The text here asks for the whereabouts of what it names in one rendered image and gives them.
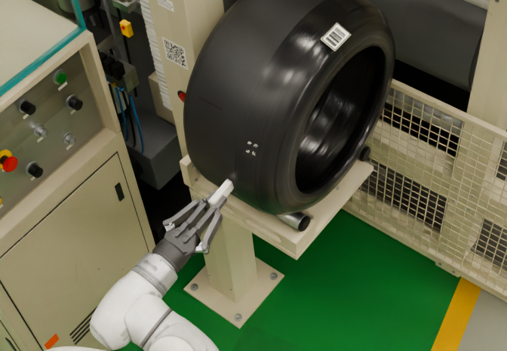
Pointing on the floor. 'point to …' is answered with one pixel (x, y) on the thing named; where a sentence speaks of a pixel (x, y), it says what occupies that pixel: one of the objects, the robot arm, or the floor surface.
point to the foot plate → (270, 277)
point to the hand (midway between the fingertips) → (221, 194)
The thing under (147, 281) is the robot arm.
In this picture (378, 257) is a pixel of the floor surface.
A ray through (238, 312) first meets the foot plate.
